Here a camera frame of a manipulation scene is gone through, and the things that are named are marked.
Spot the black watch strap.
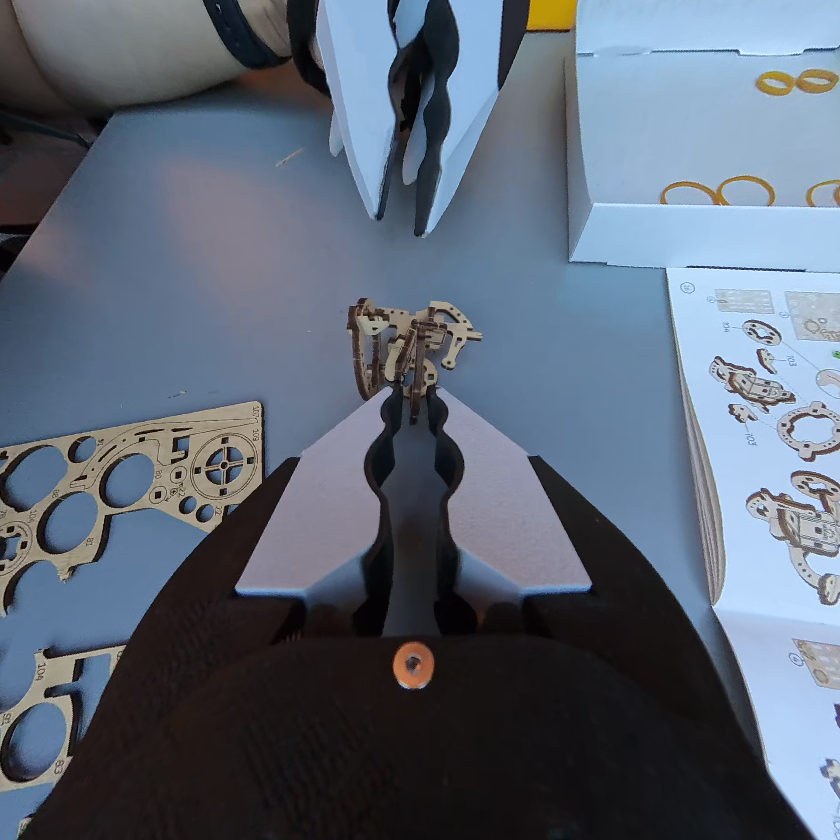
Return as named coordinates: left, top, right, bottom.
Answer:
left=202, top=0, right=290, bottom=70

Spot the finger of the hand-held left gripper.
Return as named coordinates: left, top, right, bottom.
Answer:
left=317, top=0, right=431, bottom=222
left=400, top=0, right=531, bottom=238

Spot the white box with yellow rings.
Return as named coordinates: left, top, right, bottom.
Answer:
left=564, top=0, right=840, bottom=273

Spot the yellow plastic bin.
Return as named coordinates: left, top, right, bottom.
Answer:
left=527, top=0, right=578, bottom=32

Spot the small wooden model assembly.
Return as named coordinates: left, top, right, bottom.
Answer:
left=346, top=297, right=483, bottom=424

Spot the laser-cut wooden parts sheet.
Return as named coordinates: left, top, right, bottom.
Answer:
left=0, top=402, right=265, bottom=840

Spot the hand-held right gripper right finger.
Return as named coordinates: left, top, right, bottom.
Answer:
left=425, top=386, right=594, bottom=616

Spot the person's left forearm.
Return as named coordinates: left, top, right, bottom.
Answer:
left=0, top=0, right=293, bottom=118

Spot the model assembly booklet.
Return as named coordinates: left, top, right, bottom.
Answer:
left=666, top=266, right=840, bottom=840

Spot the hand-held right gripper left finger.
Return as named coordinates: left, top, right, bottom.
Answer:
left=235, top=386, right=403, bottom=616

